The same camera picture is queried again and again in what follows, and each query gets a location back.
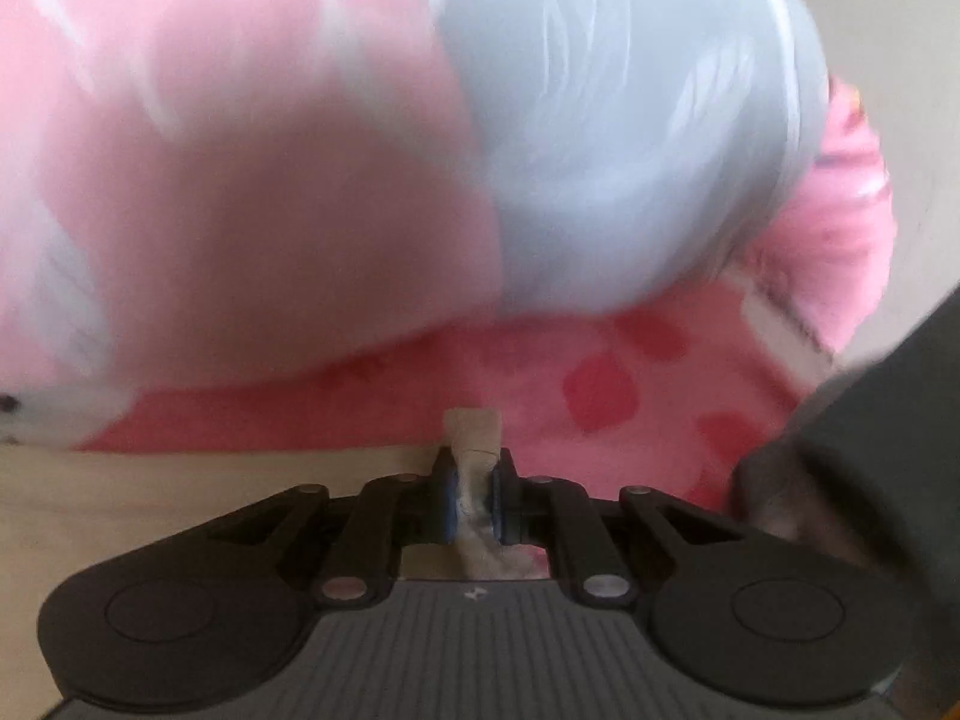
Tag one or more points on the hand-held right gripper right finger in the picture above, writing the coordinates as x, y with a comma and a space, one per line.
496, 499

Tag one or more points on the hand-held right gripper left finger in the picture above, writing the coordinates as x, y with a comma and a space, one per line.
448, 499

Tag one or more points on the beige pants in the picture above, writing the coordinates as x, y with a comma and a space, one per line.
471, 431

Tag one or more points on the pink floral bed blanket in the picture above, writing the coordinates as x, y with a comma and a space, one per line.
600, 390

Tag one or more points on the pink grey floral quilt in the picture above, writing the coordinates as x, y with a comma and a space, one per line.
262, 165

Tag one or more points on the black folded garment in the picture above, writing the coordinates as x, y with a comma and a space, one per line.
892, 420

